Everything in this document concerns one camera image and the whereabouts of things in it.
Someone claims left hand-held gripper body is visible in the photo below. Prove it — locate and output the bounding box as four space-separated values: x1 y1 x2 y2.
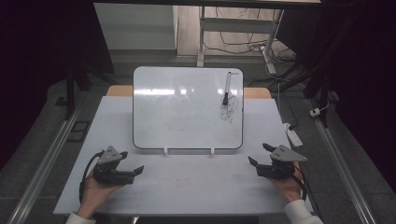
92 145 135 186

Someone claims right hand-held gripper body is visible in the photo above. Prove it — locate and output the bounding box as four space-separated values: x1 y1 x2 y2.
255 144 308 181

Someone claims white whiteboard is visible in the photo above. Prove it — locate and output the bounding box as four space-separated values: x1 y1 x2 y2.
132 65 245 150

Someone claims person's right hand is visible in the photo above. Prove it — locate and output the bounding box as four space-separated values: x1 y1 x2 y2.
268 169 304 203

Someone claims person's left hand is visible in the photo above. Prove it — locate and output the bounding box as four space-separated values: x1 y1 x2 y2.
76 172 124 219

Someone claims white power strip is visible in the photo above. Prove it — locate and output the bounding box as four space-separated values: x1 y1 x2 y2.
282 122 304 148

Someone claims wooden table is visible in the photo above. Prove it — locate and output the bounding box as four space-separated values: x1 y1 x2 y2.
106 85 273 100

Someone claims black and white marker pen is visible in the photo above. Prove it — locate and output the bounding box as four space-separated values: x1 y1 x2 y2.
222 71 233 106

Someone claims black tripod stand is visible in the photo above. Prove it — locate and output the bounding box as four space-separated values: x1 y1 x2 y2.
302 18 358 129

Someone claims white cabinet panel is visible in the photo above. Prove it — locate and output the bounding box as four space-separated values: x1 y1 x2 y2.
93 3 178 50

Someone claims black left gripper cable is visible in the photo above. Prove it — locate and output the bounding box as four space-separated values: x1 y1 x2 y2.
78 150 106 205

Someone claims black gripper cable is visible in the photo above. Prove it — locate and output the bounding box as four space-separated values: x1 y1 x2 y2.
291 163 325 224
78 150 106 205

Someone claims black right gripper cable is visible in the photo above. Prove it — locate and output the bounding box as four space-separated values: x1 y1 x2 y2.
291 163 325 224

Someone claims black rectangular floor frame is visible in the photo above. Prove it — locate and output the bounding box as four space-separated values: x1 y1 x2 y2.
66 120 92 144

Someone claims metal floor rail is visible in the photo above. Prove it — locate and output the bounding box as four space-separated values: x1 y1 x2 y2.
306 97 378 224
7 99 87 224

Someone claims white desk frame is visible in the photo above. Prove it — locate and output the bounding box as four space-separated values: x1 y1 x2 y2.
196 6 285 76

